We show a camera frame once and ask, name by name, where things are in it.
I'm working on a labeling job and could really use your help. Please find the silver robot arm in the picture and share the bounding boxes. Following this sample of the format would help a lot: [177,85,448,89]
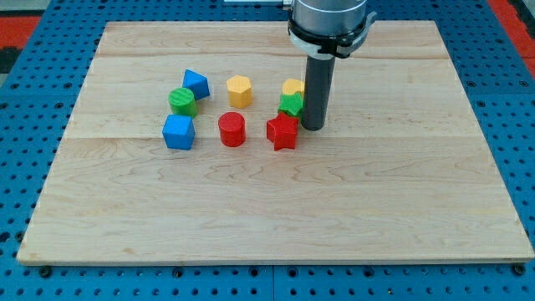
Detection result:
[291,0,367,36]

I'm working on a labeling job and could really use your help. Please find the blue triangle block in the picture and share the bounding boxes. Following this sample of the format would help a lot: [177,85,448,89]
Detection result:
[182,69,210,100]

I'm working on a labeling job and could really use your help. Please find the red star block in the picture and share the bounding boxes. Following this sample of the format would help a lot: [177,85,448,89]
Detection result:
[267,113,299,151]

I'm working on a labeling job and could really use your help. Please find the red cylinder block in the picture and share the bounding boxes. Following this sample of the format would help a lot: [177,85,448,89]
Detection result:
[218,111,246,147]

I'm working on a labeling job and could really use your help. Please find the green star block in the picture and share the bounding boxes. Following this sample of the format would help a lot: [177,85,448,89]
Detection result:
[278,93,303,119]

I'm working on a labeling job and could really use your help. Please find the yellow block behind star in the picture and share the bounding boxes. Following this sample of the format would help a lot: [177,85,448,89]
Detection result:
[282,79,305,97]

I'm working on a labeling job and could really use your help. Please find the yellow hexagon block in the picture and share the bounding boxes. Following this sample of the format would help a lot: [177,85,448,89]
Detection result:
[227,75,252,109]

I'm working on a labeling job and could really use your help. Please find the light wooden board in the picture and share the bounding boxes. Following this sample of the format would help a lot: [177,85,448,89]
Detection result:
[18,21,534,266]

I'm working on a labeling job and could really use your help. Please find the blue cube block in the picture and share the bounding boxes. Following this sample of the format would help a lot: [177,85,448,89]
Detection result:
[162,115,196,151]

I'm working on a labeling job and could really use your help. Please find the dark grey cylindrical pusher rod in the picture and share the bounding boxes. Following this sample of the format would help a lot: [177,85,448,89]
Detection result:
[301,56,335,131]

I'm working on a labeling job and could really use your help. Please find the green cylinder block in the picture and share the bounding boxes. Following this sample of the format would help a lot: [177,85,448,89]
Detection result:
[168,88,197,118]

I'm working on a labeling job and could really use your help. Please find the black and white clamp ring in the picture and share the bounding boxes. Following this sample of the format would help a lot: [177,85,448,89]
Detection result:
[287,11,378,60]

